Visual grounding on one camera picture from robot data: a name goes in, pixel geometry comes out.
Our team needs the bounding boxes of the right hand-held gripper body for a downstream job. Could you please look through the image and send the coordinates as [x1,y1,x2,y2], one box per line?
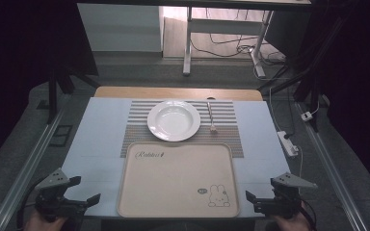
[252,171,319,220]

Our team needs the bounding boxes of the white cabinet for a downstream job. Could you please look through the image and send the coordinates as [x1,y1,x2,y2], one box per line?
[76,3,164,53]

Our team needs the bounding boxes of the person's left hand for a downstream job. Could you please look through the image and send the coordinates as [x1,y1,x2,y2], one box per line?
[23,210,69,231]

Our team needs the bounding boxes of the black metal stand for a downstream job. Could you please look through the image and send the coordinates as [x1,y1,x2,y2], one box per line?
[257,13,355,133]
[45,65,101,125]

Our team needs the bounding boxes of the aluminium rail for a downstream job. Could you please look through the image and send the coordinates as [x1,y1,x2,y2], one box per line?
[0,102,70,231]
[296,101,370,231]

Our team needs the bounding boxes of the white power strip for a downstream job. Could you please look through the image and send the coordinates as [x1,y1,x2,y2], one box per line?
[276,130,300,158]

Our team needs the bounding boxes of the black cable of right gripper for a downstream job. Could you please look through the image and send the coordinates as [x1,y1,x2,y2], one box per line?
[300,197,318,231]

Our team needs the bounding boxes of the black cables on floor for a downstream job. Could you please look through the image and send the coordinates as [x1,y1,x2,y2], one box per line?
[190,8,287,70]

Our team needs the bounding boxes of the white desk frame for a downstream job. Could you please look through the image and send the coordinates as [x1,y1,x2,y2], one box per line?
[182,6,275,78]

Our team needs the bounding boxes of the dark curtain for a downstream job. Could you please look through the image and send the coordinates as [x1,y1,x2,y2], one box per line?
[0,0,99,174]
[311,0,370,200]

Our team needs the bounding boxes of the beige tray with rabbit print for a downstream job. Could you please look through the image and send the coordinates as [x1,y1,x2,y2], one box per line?
[116,141,241,219]

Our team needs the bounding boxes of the white round plate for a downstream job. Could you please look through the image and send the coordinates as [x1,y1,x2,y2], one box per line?
[146,99,201,142]

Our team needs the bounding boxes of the silver fork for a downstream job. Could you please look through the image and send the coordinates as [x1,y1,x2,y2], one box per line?
[206,101,219,134]

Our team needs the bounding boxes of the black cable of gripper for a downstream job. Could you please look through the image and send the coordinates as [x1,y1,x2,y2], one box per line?
[15,189,43,231]
[300,197,318,231]

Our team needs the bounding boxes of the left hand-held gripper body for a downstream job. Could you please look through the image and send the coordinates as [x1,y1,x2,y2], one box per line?
[33,167,89,223]

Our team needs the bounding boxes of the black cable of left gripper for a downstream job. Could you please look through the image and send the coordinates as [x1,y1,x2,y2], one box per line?
[15,189,43,231]

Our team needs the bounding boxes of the person's right hand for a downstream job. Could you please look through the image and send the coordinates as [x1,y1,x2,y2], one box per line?
[271,208,313,231]

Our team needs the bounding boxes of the striped woven placemat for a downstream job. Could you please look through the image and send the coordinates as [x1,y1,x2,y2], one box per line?
[119,99,245,159]

